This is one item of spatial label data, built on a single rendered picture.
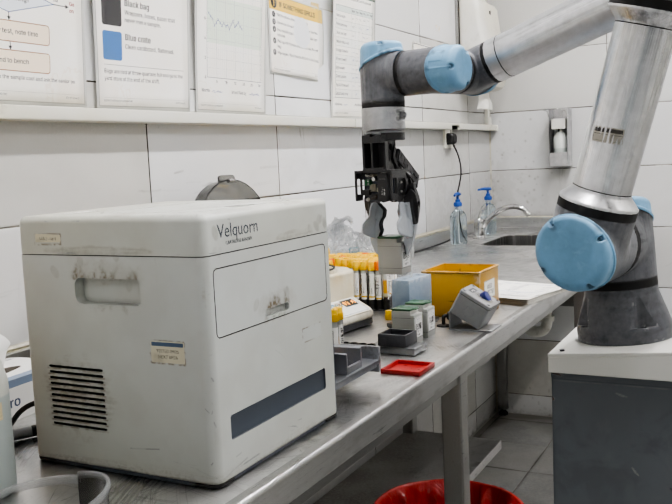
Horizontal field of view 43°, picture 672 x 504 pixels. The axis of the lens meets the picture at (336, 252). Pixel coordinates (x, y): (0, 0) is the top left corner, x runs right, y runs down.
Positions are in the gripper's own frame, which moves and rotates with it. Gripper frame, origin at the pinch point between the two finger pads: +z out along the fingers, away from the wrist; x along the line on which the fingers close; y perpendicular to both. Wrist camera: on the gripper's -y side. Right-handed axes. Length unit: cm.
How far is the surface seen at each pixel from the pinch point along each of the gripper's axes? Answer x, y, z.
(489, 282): 3.9, -38.4, 12.1
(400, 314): -1.9, -5.4, 13.3
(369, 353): 5.2, 21.1, 14.2
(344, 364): 6.3, 31.0, 13.4
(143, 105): -56, 0, -29
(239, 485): 10, 63, 19
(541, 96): -41, -240, -39
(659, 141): 8, -241, -17
